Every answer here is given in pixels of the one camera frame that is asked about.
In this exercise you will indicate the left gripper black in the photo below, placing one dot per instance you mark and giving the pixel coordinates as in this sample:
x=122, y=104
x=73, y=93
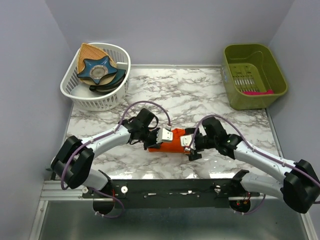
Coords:
x=153, y=145

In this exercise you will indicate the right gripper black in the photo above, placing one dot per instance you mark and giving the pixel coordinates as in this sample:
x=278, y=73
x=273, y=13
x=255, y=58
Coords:
x=194, y=155

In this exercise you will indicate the orange t shirt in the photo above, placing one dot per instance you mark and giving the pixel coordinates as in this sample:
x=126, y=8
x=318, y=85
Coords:
x=174, y=146

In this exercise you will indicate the green plastic bin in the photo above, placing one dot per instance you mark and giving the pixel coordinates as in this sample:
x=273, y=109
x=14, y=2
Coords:
x=251, y=67

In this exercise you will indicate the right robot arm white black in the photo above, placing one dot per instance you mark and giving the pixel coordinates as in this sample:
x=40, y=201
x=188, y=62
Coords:
x=296, y=182

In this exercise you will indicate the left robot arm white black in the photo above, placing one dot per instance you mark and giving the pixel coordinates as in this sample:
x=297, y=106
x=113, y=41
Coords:
x=73, y=162

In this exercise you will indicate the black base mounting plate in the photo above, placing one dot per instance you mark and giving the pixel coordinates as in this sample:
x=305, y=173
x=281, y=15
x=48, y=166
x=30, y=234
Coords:
x=175, y=193

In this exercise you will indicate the dark stacked plates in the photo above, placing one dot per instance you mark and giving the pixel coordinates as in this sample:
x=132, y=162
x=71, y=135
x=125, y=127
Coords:
x=109, y=87

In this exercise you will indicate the pink cloth in bin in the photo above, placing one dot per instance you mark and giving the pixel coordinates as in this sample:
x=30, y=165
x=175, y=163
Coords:
x=258, y=93

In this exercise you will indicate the blue star shaped dish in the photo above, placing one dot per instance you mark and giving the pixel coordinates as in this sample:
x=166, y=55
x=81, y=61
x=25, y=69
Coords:
x=97, y=72

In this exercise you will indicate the white plastic basket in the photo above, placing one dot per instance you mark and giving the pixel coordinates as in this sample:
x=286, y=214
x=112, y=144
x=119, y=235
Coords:
x=78, y=91

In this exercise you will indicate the woven bamboo leaf tray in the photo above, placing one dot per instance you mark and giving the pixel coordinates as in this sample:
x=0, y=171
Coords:
x=88, y=51

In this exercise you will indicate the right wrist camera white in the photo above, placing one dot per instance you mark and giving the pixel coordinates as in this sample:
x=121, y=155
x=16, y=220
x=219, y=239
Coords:
x=187, y=143

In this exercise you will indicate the aluminium rail frame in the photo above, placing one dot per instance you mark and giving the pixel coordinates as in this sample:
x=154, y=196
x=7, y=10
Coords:
x=66, y=215

